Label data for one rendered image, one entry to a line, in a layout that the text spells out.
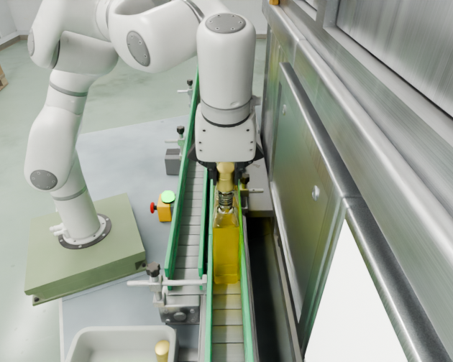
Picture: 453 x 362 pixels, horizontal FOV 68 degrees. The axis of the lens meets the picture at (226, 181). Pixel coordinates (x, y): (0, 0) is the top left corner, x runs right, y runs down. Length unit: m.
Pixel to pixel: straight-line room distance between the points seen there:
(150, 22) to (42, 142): 0.46
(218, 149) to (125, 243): 0.56
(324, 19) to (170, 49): 0.25
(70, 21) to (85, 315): 0.70
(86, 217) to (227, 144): 0.60
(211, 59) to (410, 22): 0.21
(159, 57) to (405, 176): 0.31
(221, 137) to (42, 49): 0.38
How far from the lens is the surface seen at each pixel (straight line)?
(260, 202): 1.04
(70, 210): 1.01
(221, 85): 0.45
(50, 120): 0.82
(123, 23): 0.49
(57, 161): 0.85
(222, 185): 0.63
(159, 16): 0.46
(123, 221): 1.10
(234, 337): 0.76
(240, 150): 0.55
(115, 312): 0.98
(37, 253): 1.12
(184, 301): 0.80
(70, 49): 0.76
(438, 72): 0.33
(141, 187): 1.35
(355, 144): 0.37
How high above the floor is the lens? 1.55
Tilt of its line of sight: 37 degrees down
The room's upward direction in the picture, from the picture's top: straight up
